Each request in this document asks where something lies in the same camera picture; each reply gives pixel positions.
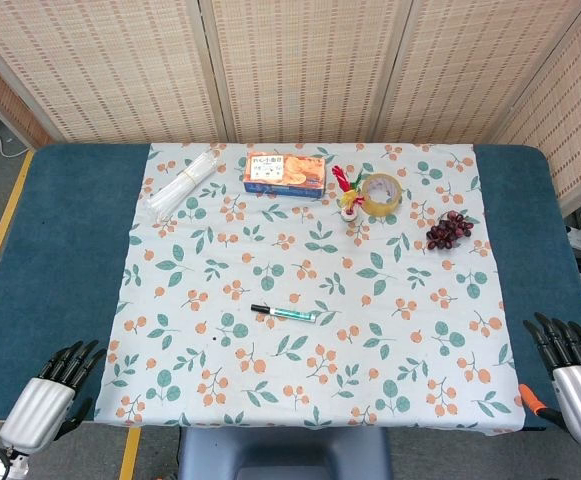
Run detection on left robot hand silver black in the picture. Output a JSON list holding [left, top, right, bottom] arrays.
[[0, 340, 108, 456]]

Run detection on orange blue cookie box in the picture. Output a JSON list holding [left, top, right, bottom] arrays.
[[242, 152, 327, 199]]

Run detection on clear packing tape roll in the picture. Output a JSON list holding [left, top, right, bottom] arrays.
[[360, 172, 404, 217]]

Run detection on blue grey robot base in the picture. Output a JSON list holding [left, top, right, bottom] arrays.
[[176, 426, 394, 480]]

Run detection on green white marker pen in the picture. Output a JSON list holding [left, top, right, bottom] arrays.
[[268, 306, 319, 324]]

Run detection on bundle of clear straws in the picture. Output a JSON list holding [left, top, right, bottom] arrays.
[[147, 149, 220, 217]]

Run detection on bamboo folding screen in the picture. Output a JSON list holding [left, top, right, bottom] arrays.
[[0, 0, 581, 217]]

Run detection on floral fruit print tablecloth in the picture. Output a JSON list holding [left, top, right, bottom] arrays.
[[93, 142, 527, 434]]

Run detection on white floor cable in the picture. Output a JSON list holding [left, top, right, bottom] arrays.
[[0, 130, 30, 157]]

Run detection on colourful feather shuttlecock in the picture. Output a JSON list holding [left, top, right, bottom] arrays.
[[331, 164, 366, 222]]

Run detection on dark red grape bunch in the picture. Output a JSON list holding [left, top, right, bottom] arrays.
[[425, 210, 474, 252]]

